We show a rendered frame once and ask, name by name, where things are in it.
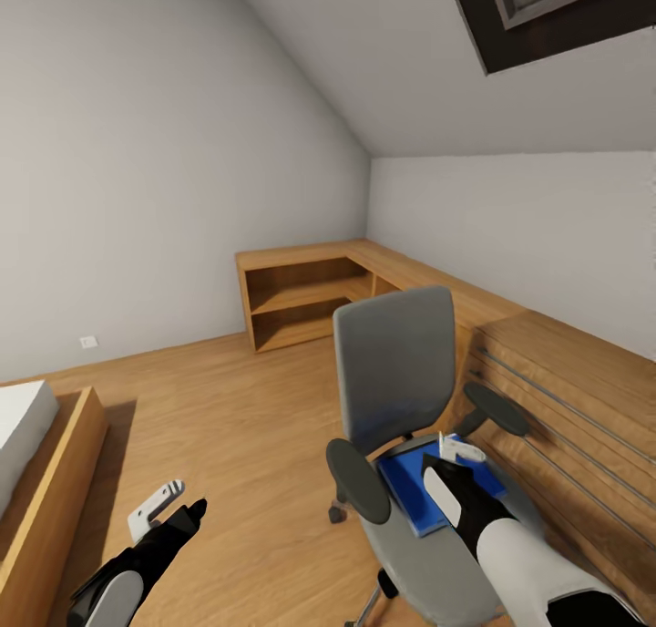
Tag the bed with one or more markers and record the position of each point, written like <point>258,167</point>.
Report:
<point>49,446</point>

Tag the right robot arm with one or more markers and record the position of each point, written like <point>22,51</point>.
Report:
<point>536,584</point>

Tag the swivel chair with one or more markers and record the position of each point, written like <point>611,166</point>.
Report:
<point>396,363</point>

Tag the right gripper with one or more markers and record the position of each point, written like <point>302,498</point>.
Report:
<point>429,460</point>

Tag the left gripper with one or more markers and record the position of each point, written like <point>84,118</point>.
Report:
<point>177,530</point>

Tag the cabinet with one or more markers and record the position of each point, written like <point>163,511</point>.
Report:
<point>589,462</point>

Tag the folder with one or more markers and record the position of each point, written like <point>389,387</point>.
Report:
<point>402,472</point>

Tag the fixed window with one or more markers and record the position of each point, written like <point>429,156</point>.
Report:
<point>514,32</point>

